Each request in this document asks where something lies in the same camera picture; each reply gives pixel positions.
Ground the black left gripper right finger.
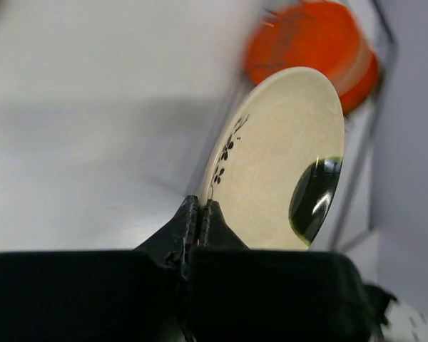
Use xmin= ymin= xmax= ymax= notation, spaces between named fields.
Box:
xmin=186 ymin=201 xmax=396 ymax=341

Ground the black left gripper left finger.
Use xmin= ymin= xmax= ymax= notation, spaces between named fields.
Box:
xmin=0 ymin=196 xmax=199 ymax=341

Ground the cream plate with flowers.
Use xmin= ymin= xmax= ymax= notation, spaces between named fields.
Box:
xmin=199 ymin=67 xmax=345 ymax=251

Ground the orange plate end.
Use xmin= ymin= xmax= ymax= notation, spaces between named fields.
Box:
xmin=243 ymin=1 xmax=381 ymax=116

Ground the grey wire dish rack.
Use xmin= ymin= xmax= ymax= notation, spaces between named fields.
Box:
xmin=195 ymin=1 xmax=394 ymax=251

